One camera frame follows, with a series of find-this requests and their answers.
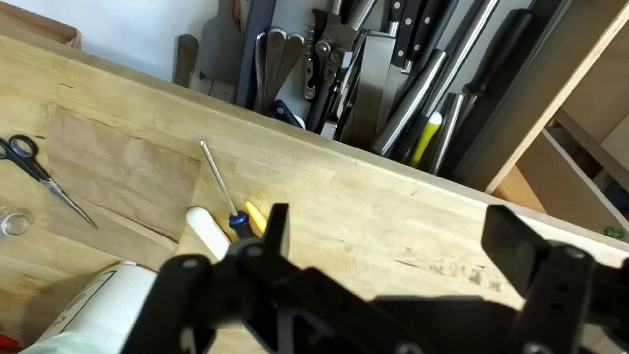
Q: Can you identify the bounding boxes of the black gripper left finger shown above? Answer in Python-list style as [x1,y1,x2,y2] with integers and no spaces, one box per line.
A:
[121,203,367,354]

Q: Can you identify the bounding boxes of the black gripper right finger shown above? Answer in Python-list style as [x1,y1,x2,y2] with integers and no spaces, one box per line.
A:
[481,205,629,354]

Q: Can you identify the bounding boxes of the black metal can opener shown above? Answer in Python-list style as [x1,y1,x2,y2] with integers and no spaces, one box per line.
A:
[306,10,355,134]

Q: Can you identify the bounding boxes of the open wooden kitchen drawer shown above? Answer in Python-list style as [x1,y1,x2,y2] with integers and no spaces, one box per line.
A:
[170,0,629,239]

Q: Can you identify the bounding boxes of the white plastic container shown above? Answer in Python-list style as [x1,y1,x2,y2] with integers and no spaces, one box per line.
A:
[19,262,155,354]

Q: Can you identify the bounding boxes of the brown paper sheet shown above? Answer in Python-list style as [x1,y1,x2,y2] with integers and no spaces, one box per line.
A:
[43,105,200,268]

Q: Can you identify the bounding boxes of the steel chef knife blade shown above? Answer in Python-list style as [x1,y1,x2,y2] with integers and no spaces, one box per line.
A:
[337,22,396,148]

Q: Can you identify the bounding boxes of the clear glass jar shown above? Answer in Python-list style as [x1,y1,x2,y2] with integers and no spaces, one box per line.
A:
[0,207,33,239]

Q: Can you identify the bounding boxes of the white cylindrical handle tool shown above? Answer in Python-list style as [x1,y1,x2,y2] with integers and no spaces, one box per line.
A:
[186,207,229,260]

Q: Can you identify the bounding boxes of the orange blue handled screwdriver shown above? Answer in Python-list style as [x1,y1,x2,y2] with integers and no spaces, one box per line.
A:
[198,140,261,239]

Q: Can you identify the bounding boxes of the yellow handled utensil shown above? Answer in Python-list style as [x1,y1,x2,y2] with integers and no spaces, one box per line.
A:
[408,113,442,168]

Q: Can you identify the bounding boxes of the black handled scissors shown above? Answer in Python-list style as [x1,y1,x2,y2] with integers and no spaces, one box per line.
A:
[0,134,96,229]

